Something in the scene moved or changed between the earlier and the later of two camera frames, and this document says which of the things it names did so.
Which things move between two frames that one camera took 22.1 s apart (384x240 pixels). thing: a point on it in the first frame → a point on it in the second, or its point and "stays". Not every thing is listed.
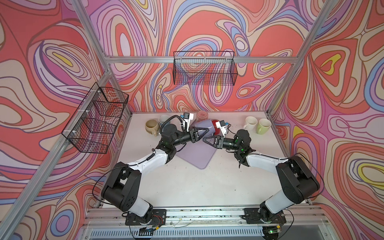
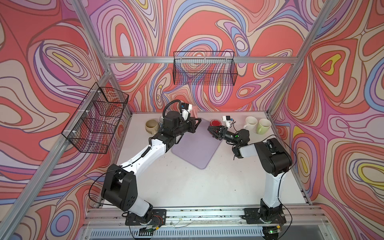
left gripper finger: (197, 128) → (199, 121)
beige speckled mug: (152, 126) stays
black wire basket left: (93, 126) stays
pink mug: (202, 115) → (194, 112)
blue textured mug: (162, 118) stays
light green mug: (264, 124) stays
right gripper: (218, 141) → (221, 131)
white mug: (251, 122) stays
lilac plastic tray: (199, 153) stays
